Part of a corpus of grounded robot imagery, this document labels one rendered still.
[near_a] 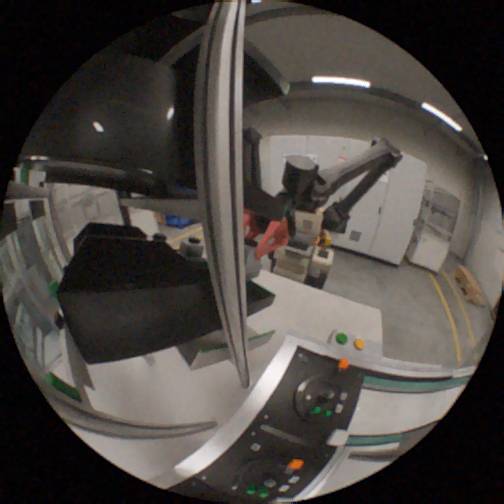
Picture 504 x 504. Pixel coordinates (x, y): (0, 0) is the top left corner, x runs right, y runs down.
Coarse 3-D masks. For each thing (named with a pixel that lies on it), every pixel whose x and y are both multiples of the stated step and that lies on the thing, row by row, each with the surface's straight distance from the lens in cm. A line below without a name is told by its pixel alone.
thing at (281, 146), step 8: (280, 136) 345; (288, 136) 339; (296, 136) 332; (304, 136) 327; (272, 144) 346; (280, 144) 339; (288, 144) 333; (296, 144) 328; (304, 144) 324; (272, 152) 343; (280, 152) 336; (288, 152) 330; (296, 152) 325; (304, 152) 320; (272, 160) 341; (280, 160) 334; (272, 168) 340; (280, 168) 332; (272, 176) 339; (280, 176) 332; (272, 184) 340; (280, 184) 332; (272, 192) 341
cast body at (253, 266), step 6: (246, 240) 24; (252, 240) 25; (246, 246) 24; (252, 246) 25; (246, 252) 23; (252, 252) 24; (246, 258) 23; (252, 258) 24; (246, 264) 23; (252, 264) 25; (258, 264) 27; (246, 270) 24; (252, 270) 26; (258, 270) 28; (246, 276) 25; (252, 276) 27; (258, 276) 29
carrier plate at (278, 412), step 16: (304, 352) 49; (288, 368) 46; (304, 368) 47; (320, 368) 49; (352, 368) 53; (288, 384) 45; (352, 384) 52; (272, 400) 44; (288, 400) 45; (352, 400) 51; (256, 416) 44; (272, 416) 44; (288, 416) 45; (336, 416) 49; (352, 416) 51; (288, 432) 45; (304, 432) 46; (320, 432) 47
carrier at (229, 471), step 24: (264, 432) 44; (240, 456) 46; (264, 456) 45; (288, 456) 47; (312, 456) 49; (216, 480) 50; (240, 480) 47; (264, 480) 43; (288, 480) 47; (312, 480) 53
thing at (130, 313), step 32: (96, 256) 24; (128, 256) 24; (160, 256) 25; (64, 288) 13; (96, 288) 25; (128, 288) 11; (160, 288) 12; (192, 288) 13; (256, 288) 29; (96, 320) 13; (128, 320) 13; (160, 320) 13; (192, 320) 15; (96, 352) 15; (128, 352) 15
